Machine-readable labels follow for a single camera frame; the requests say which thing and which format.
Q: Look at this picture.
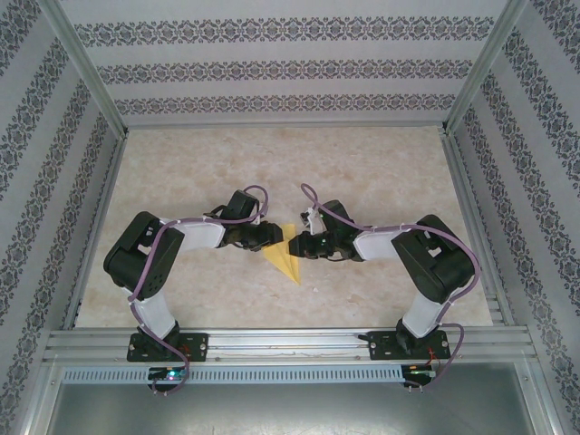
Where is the yellow paper sheet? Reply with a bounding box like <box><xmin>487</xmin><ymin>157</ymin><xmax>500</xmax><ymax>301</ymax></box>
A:
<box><xmin>264</xmin><ymin>222</ymin><xmax>303</xmax><ymax>288</ymax></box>

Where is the grey metal sheet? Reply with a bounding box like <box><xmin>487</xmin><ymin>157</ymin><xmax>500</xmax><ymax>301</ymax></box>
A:
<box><xmin>44</xmin><ymin>382</ymin><xmax>552</xmax><ymax>435</ymax></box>

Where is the controller board with green light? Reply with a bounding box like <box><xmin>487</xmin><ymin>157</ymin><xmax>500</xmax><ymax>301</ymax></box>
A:
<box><xmin>148</xmin><ymin>367</ymin><xmax>189</xmax><ymax>382</ymax></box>

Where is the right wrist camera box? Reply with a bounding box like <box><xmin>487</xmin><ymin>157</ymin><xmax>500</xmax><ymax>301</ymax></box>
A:
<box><xmin>301</xmin><ymin>207</ymin><xmax>322</xmax><ymax>233</ymax></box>

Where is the aluminium mounting rail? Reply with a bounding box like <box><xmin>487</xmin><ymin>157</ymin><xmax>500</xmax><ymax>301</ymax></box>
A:
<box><xmin>43</xmin><ymin>328</ymin><xmax>538</xmax><ymax>363</ymax></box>

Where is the long aluminium table edge rail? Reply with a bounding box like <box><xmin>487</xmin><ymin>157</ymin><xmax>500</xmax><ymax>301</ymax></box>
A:
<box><xmin>124</xmin><ymin>120</ymin><xmax>448</xmax><ymax>131</ymax></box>

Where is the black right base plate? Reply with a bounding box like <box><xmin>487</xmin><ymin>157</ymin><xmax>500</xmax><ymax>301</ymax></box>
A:
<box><xmin>367</xmin><ymin>329</ymin><xmax>452</xmax><ymax>363</ymax></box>

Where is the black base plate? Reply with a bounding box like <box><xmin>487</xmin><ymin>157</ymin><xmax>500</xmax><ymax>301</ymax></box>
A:
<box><xmin>126</xmin><ymin>332</ymin><xmax>210</xmax><ymax>363</ymax></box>
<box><xmin>367</xmin><ymin>329</ymin><xmax>452</xmax><ymax>363</ymax></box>

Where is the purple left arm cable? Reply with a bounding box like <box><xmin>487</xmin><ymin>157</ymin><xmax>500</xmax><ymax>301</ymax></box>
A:
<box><xmin>126</xmin><ymin>183</ymin><xmax>273</xmax><ymax>398</ymax></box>

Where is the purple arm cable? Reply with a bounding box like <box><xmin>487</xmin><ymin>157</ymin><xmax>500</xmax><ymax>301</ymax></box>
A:
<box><xmin>299</xmin><ymin>182</ymin><xmax>482</xmax><ymax>392</ymax></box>
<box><xmin>126</xmin><ymin>183</ymin><xmax>273</xmax><ymax>398</ymax></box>

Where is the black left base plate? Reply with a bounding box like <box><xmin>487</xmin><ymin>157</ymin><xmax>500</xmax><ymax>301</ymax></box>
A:
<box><xmin>126</xmin><ymin>332</ymin><xmax>210</xmax><ymax>363</ymax></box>

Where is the slotted white cable duct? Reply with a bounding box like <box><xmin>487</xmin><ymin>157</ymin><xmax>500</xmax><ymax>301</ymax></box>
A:
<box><xmin>61</xmin><ymin>365</ymin><xmax>405</xmax><ymax>384</ymax></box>

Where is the aluminium side edge rail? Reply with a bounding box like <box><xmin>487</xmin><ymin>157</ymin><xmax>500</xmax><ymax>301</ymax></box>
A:
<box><xmin>441</xmin><ymin>130</ymin><xmax>517</xmax><ymax>327</ymax></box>
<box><xmin>62</xmin><ymin>130</ymin><xmax>131</xmax><ymax>331</ymax></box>

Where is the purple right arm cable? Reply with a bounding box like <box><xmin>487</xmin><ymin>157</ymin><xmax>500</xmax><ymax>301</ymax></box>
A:
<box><xmin>299</xmin><ymin>182</ymin><xmax>482</xmax><ymax>392</ymax></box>

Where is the aluminium frame post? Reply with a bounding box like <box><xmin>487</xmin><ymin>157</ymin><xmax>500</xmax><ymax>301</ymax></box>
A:
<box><xmin>34</xmin><ymin>0</ymin><xmax>131</xmax><ymax>138</ymax></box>
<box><xmin>441</xmin><ymin>0</ymin><xmax>530</xmax><ymax>136</ymax></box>

